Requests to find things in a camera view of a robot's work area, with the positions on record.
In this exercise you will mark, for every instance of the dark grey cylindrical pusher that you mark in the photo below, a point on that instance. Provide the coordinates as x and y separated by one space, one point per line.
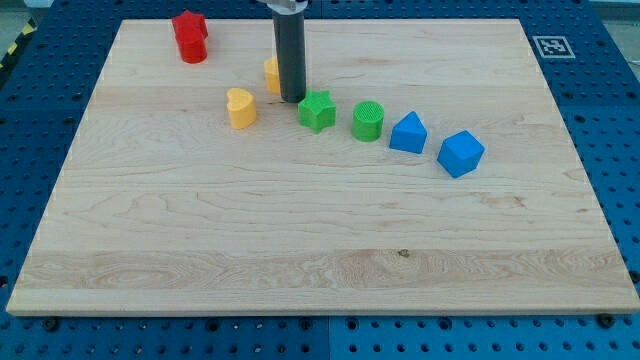
290 52

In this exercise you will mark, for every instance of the silver pusher mount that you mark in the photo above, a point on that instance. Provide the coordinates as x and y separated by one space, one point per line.
285 5

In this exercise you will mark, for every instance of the yellow hexagon block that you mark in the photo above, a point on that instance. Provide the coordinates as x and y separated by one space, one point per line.
271 72

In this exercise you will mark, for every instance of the wooden board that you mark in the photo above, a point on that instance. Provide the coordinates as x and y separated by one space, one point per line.
163 209

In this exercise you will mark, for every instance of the black board stop bolt left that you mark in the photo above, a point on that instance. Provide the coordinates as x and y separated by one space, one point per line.
50 324

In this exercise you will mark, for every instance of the black board stop bolt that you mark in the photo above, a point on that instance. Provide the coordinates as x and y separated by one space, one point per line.
50 324
605 320

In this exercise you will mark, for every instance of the black board stop bolt right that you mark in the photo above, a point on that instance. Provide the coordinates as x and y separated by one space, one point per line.
605 320

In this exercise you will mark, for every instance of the green star block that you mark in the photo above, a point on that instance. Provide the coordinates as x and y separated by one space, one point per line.
317 111

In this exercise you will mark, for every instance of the yellow heart block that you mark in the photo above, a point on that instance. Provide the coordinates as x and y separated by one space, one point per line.
241 107

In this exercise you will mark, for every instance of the red star block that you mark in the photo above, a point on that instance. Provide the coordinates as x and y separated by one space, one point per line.
189 21

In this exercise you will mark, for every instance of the green cylinder block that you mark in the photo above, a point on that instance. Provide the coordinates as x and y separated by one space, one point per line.
368 117

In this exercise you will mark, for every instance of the blue triangle block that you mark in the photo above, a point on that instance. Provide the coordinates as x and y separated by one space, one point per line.
409 134

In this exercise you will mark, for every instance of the blue cube block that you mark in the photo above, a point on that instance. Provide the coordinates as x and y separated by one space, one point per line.
460 154

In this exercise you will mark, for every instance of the white fiducial marker tag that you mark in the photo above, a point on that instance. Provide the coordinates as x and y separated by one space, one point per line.
553 47

